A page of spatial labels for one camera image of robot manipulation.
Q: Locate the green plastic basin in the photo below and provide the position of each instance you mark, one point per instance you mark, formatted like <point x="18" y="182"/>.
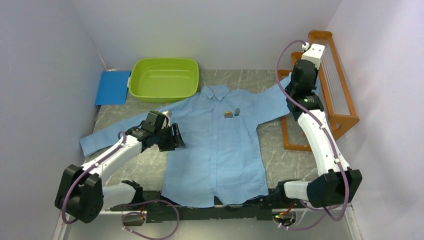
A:
<point x="163" y="79"/>

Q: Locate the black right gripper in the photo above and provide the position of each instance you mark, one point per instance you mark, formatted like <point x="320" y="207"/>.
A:
<point x="315" y="80"/>

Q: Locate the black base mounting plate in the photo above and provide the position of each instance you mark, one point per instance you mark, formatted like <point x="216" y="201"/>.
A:
<point x="260" y="208"/>

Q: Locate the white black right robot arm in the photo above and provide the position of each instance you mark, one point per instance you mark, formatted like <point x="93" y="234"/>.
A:
<point x="337" y="182"/>

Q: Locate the light blue button shirt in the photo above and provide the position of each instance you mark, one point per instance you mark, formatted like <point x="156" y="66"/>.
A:
<point x="222" y="157"/>

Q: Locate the aluminium frame rails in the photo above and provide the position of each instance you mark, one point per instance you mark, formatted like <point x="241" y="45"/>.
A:
<point x="148" y="170"/>

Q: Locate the blue flat board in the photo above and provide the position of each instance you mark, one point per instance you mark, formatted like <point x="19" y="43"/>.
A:
<point x="112" y="88"/>

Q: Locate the orange wooden rack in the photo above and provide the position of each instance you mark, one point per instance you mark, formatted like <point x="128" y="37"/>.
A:
<point x="334" y="90"/>

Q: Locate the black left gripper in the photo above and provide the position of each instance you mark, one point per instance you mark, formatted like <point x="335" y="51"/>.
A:
<point x="175" y="141"/>

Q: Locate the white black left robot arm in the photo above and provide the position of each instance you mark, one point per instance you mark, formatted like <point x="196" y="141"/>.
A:
<point x="82" y="193"/>

